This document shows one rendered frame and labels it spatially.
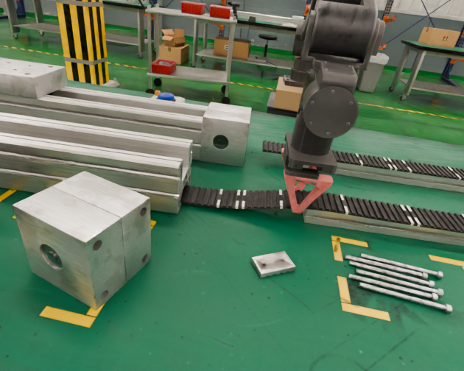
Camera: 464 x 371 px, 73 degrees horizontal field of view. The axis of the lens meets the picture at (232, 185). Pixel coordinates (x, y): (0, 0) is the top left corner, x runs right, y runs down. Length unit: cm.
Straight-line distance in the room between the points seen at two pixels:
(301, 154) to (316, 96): 11
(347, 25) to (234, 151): 32
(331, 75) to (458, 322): 32
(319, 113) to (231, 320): 24
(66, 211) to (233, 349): 22
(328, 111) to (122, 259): 27
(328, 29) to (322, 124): 11
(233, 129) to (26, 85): 40
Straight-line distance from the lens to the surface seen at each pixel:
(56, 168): 53
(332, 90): 35
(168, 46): 577
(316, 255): 47
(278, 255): 44
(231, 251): 44
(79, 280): 37
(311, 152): 45
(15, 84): 75
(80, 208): 36
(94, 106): 68
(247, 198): 52
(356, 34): 42
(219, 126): 62
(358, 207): 54
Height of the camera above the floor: 108
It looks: 31 degrees down
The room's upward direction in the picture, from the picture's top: 8 degrees clockwise
